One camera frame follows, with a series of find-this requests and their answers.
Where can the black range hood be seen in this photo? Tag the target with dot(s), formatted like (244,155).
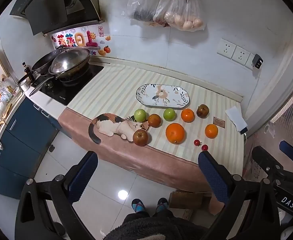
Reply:
(49,2)

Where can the wooden cutting board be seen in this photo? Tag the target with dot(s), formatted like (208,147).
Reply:
(1,60)

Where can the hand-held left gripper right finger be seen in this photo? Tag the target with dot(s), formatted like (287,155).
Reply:
(214,177)

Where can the cardboard box on floor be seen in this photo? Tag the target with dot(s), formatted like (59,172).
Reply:
(186,200)

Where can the plastic bag with dark contents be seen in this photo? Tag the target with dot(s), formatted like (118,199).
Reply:
(141,5)

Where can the plastic bag of eggs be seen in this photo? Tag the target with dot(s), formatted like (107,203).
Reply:
(184,17)

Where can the dark frying pan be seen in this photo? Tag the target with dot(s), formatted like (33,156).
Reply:
(42,63)

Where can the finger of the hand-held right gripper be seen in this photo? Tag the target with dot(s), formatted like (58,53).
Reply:
(261,155)
(290,152)

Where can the striped mat with cat print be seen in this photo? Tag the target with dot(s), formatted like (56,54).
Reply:
(116,87)

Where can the colourful wall stickers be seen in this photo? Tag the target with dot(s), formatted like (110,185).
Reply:
(74,40)

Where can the cherry tomato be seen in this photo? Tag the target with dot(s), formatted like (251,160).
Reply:
(205,147)
(197,142)

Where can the large orange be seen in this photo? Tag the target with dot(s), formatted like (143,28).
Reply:
(175,133)

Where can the black charger plug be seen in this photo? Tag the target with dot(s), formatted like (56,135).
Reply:
(257,61)

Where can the blue patterned slipper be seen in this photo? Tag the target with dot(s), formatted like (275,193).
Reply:
(138,205)
(162,204)

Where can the white wall socket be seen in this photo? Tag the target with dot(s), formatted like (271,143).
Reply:
(226,48)
(240,55)
(249,63)

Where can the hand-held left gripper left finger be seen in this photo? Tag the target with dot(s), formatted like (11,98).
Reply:
(84,177)

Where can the steel wok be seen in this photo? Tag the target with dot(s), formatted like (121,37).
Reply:
(84,58)

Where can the person's dark fleece clothing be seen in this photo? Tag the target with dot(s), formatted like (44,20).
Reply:
(156,227)

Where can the black cooktop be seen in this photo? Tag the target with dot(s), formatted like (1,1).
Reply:
(69,90)

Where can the white cup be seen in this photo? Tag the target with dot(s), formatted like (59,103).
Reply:
(25,85)

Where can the red-brown apple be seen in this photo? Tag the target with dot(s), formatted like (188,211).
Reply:
(140,137)
(202,111)

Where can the blue kitchen cabinets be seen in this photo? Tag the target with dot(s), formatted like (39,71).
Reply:
(19,140)

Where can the cluttered dish rack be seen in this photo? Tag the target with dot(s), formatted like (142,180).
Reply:
(1,97)

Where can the white power bank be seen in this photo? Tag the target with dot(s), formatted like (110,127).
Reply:
(235,118)

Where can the floral oval ceramic plate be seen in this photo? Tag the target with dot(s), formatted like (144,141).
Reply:
(161,95)

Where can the dark sauce bottle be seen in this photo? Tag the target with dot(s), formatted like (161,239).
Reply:
(26,70)

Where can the green apple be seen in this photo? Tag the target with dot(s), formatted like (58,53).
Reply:
(140,115)
(169,114)

